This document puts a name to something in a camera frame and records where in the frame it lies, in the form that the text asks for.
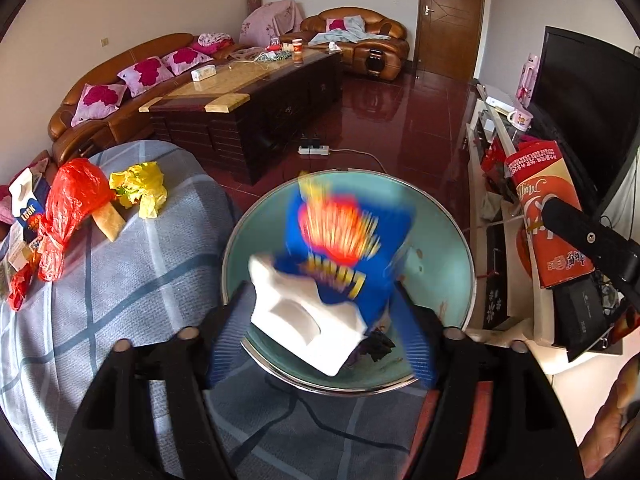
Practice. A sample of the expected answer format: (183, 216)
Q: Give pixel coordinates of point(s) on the long orange leather sofa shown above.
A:
(100, 130)

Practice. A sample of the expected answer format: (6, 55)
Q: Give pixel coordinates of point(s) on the pink rose print pillow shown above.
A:
(100, 102)
(7, 205)
(187, 60)
(335, 25)
(147, 75)

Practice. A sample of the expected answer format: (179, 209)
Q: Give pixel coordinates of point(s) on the blue and white carton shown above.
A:
(30, 210)

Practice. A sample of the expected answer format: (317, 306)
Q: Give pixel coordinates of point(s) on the blue checked blanket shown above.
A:
(150, 270)

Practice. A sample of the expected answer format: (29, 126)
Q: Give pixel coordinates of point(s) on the white tissue box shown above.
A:
(203, 73)

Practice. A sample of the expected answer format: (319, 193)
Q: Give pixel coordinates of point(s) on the white television stand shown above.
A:
(542, 345)

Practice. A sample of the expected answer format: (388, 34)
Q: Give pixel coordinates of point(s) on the red paper bag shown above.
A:
(545, 210)

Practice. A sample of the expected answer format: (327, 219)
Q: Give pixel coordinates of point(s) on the black television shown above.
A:
(590, 100)

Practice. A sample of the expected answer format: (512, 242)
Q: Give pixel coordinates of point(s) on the yellow sponge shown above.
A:
(109, 222)

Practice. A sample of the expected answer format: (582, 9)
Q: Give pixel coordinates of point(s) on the folded pink blanket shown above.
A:
(214, 42)

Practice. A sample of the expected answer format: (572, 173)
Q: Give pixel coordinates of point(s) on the black router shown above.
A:
(580, 315)

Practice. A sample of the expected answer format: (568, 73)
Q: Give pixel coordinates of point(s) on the light blue cloth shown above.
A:
(352, 31)

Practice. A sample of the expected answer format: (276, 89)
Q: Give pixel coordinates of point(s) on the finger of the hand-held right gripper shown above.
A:
(590, 237)

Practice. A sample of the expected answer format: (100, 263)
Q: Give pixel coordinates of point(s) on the brown wooden door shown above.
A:
(450, 35)

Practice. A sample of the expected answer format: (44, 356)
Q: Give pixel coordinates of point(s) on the white floral mug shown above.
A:
(520, 120)

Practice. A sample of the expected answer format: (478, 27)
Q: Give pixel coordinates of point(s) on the blue snack bag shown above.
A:
(345, 240)

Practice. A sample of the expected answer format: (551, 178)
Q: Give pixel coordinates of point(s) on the yellow crumpled wrapper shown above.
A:
(140, 185)

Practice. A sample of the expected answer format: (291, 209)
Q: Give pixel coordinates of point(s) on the small orange leather sofa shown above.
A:
(390, 50)

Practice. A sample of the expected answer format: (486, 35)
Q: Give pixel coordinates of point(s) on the person's right hand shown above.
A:
(612, 415)

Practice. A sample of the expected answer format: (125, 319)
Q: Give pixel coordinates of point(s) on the light green plastic bin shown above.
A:
(440, 260)

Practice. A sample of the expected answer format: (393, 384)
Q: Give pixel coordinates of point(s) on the white flat device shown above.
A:
(500, 101)

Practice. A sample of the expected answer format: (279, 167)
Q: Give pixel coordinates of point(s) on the red plastic bag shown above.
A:
(70, 205)

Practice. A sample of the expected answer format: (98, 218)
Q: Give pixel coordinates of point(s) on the pink flowered cover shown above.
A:
(270, 20)

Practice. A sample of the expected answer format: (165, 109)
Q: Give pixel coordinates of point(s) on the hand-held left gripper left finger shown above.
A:
(225, 345)

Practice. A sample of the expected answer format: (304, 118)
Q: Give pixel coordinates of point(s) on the white power strip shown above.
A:
(314, 149)

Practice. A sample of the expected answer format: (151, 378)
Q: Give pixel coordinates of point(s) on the orange leather armchair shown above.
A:
(42, 162)

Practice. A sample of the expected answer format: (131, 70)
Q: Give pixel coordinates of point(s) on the small red wrapper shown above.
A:
(17, 285)

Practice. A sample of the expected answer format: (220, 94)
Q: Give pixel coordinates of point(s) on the pink toy box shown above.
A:
(529, 77)

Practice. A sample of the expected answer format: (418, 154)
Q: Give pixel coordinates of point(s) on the white foam tray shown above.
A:
(295, 320)

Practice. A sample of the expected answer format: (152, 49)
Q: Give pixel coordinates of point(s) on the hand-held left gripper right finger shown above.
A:
(417, 345)

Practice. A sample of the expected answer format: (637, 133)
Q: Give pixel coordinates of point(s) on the dark wooden coffee table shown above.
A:
(260, 125)

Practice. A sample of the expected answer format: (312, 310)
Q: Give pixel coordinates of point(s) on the jar with red label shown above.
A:
(298, 51)

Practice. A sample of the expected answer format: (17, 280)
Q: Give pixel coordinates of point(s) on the red hanging decoration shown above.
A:
(495, 162)

